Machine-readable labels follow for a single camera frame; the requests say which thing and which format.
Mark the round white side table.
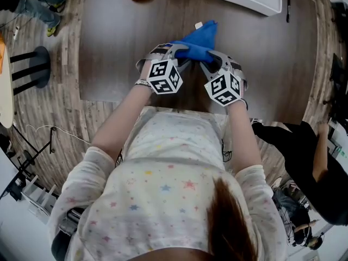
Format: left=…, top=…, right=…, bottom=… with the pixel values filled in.
left=0, top=33, right=51, bottom=129

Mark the white wooden rack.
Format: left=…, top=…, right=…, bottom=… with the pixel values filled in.
left=21, top=173, right=59, bottom=218

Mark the orange cloth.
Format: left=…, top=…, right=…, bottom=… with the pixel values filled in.
left=0, top=33, right=7, bottom=74

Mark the black equipment frame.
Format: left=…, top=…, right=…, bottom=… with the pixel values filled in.
left=323, top=53, right=348, bottom=125

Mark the blue towel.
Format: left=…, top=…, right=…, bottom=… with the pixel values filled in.
left=170, top=20, right=219, bottom=65

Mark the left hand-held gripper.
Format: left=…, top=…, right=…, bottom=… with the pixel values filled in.
left=135, top=43, right=192, bottom=95

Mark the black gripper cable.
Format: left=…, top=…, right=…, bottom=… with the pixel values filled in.
left=113, top=147, right=125, bottom=166
left=221, top=138, right=233, bottom=163

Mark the black metal stand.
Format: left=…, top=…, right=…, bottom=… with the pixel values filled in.
left=0, top=125, right=58, bottom=179

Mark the white star-print shirt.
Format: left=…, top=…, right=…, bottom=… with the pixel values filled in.
left=47, top=106, right=289, bottom=261

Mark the person's right forearm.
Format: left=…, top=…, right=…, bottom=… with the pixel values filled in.
left=226, top=101, right=263, bottom=174

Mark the person's left forearm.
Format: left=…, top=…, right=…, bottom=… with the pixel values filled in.
left=91, top=84, right=153, bottom=163

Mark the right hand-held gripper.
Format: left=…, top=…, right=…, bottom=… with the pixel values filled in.
left=200, top=51, right=248, bottom=108

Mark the grey shoulder strap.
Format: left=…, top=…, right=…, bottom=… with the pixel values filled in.
left=51, top=208, right=85, bottom=261

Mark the silver wrist bracelet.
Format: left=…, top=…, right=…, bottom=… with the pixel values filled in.
left=134, top=78, right=154, bottom=91

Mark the thin white cable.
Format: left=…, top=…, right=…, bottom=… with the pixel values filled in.
left=25, top=124, right=92, bottom=145

